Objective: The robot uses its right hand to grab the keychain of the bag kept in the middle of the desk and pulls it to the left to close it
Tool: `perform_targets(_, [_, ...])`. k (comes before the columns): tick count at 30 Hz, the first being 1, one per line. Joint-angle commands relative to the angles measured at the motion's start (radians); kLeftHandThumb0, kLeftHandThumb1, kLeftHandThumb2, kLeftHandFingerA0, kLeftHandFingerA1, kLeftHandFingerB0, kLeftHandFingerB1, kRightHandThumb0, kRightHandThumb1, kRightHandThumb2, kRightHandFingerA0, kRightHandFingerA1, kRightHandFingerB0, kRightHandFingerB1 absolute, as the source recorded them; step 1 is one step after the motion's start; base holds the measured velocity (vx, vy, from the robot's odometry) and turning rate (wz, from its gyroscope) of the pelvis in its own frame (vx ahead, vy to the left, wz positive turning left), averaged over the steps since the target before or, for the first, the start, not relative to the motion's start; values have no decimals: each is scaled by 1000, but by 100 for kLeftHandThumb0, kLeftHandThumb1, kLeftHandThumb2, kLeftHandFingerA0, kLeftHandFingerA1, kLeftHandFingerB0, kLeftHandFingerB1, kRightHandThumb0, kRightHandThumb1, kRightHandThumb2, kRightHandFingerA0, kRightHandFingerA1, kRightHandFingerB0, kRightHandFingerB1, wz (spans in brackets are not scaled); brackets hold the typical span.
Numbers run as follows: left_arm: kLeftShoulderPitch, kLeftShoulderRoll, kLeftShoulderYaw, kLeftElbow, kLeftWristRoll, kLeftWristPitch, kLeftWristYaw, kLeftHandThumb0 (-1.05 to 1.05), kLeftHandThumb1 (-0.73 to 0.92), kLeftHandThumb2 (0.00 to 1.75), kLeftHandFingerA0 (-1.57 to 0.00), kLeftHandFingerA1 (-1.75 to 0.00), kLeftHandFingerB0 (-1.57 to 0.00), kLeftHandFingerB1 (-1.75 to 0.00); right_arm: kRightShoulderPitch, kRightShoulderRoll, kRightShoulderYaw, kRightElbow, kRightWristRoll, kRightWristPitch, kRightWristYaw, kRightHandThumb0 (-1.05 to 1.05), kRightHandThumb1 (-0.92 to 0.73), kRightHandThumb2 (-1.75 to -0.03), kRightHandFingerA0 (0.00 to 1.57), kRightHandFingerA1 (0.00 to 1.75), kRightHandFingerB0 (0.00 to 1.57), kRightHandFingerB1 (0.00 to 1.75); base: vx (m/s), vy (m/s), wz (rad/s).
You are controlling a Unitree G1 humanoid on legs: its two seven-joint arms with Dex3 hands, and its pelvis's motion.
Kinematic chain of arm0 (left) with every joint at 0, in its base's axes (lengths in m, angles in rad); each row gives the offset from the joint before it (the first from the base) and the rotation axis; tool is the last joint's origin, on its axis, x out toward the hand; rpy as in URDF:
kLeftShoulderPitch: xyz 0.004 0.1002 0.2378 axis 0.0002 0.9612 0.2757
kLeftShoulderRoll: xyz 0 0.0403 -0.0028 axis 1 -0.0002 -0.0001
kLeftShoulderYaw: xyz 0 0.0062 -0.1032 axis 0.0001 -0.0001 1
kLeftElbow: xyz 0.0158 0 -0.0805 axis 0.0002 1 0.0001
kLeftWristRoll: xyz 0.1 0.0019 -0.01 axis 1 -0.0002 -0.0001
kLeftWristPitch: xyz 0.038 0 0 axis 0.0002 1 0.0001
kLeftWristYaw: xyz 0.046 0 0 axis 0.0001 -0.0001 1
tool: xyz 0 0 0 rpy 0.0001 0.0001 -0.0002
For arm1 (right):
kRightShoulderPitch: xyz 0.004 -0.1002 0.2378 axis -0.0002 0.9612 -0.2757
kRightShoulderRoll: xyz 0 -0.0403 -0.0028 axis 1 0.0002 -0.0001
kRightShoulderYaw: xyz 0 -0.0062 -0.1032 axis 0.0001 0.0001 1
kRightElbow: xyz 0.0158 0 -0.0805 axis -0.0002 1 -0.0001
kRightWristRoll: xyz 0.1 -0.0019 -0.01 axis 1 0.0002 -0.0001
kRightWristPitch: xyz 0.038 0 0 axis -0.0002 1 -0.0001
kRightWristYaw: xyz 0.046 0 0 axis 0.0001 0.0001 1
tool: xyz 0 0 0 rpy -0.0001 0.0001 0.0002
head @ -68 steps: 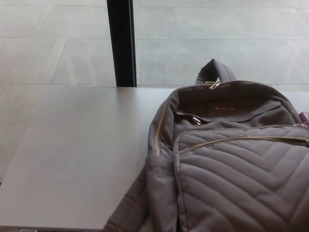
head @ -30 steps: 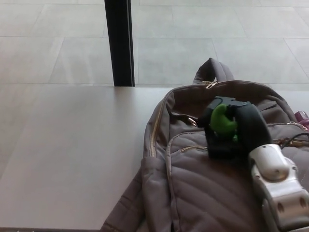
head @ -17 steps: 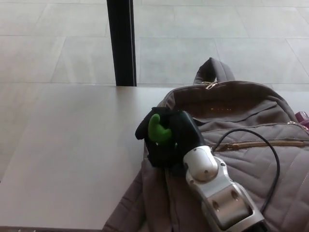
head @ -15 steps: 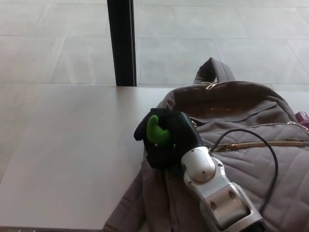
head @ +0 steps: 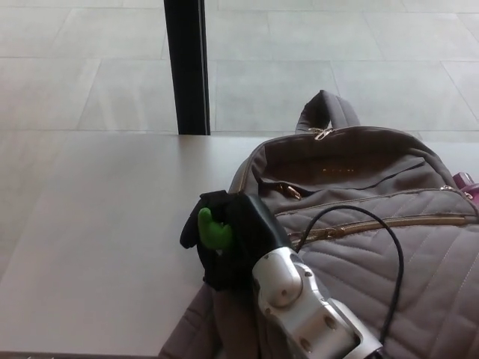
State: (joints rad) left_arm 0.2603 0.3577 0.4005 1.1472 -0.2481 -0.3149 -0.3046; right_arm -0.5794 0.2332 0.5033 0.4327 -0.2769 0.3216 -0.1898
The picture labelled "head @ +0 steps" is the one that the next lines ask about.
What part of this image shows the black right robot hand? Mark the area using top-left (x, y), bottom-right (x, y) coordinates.
top-left (179, 189), bottom-right (291, 292)

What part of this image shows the green keychain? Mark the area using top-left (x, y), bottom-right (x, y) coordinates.
top-left (197, 208), bottom-right (235, 251)

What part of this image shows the grey quilted backpack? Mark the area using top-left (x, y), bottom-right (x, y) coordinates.
top-left (159, 89), bottom-right (479, 359)

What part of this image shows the purple bottle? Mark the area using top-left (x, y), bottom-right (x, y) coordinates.
top-left (451, 171), bottom-right (479, 211)

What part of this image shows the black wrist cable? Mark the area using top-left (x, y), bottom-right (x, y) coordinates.
top-left (298, 206), bottom-right (406, 352)

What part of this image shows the black window frame post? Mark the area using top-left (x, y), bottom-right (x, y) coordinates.
top-left (163, 0), bottom-right (212, 136)

